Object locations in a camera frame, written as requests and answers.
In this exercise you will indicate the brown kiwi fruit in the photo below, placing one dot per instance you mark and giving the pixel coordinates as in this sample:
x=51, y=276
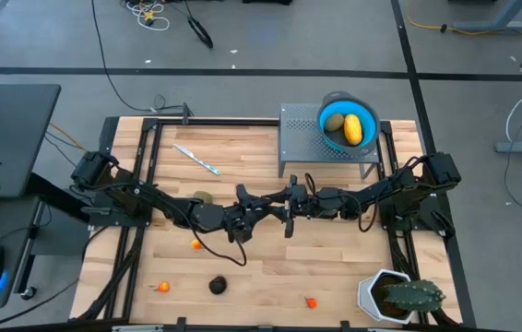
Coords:
x=334, y=122
x=203, y=195

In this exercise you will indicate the grey perforated metal shelf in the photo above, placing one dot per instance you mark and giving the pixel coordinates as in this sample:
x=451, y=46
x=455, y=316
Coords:
x=302, y=147

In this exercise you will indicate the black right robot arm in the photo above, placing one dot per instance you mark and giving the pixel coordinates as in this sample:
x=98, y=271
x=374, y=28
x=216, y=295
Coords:
x=381, y=193

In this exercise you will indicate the yellow oblong fruit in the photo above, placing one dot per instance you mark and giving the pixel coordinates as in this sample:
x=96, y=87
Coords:
x=353, y=130

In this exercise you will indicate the white angular plant pot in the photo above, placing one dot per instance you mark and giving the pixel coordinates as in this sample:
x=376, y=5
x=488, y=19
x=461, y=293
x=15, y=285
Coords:
x=364, y=295

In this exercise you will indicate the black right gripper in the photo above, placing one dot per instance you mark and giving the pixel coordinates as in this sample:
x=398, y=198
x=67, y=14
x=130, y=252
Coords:
x=302, y=203

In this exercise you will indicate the grey lower desk surface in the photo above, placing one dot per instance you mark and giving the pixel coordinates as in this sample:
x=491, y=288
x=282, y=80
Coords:
x=16, y=216

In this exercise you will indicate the dark avocado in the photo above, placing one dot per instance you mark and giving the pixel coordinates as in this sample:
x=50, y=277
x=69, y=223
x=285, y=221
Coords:
x=217, y=285

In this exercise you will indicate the small orange fruit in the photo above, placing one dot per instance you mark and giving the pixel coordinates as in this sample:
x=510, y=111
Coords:
x=196, y=245
x=163, y=287

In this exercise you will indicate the metal desk leg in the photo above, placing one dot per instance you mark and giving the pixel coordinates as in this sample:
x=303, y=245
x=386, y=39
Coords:
x=29, y=249

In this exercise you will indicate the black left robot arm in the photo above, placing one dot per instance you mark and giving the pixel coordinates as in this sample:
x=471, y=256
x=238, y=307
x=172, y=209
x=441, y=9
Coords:
x=159, y=198

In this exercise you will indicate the small red-orange fruit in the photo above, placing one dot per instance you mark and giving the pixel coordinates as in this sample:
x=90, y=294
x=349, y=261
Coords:
x=312, y=303

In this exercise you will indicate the green cactus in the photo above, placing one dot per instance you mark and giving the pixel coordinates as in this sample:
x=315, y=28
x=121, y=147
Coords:
x=413, y=296

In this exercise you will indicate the blue collapsible colander bowl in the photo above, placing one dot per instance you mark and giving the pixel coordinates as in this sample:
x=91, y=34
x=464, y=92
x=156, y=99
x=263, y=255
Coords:
x=330, y=113

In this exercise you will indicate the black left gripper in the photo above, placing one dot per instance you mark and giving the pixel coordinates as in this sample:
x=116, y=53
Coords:
x=242, y=214

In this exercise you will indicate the black caster wheel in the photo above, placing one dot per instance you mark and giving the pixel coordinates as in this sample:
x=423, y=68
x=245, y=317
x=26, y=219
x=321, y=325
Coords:
x=28, y=292

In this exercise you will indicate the black aluminium table frame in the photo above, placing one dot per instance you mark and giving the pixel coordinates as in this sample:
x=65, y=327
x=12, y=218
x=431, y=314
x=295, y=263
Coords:
x=224, y=122

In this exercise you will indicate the dark grey desk top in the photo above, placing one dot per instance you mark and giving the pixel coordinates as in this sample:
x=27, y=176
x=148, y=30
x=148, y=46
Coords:
x=12, y=138

